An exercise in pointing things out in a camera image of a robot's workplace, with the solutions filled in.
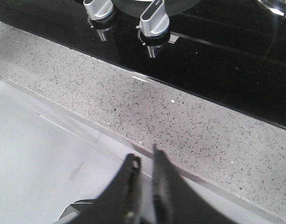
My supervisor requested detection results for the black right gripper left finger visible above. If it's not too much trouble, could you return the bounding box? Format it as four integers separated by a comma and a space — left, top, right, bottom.
56, 154, 142, 224

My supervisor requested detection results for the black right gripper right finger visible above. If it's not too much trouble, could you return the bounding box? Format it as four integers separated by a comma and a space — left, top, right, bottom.
152, 144, 236, 224

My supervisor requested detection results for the white round plate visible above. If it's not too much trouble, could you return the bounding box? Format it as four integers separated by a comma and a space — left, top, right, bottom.
134, 0, 153, 2

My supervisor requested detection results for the black glass cooktop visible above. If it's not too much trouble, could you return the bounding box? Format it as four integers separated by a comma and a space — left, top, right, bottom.
0, 0, 286, 127

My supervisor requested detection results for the silver right stove knob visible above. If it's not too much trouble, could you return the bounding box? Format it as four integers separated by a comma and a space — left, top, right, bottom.
138, 0, 169, 44

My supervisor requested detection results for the silver stove knob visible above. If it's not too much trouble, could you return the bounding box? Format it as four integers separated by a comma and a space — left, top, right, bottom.
83, 0, 114, 28
138, 0, 169, 44

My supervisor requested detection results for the silver left stove knob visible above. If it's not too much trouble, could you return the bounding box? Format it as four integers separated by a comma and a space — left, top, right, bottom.
83, 0, 114, 28

